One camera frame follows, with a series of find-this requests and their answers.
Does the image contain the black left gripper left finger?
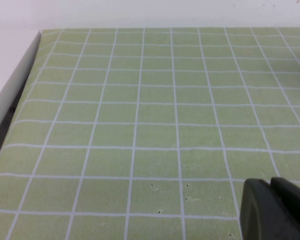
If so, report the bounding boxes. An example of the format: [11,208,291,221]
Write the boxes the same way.
[239,177,300,240]

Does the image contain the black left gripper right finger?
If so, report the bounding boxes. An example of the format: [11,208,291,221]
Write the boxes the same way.
[269,176,300,240]

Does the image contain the green grid cutting mat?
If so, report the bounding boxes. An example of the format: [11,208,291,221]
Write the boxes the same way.
[0,26,300,240]

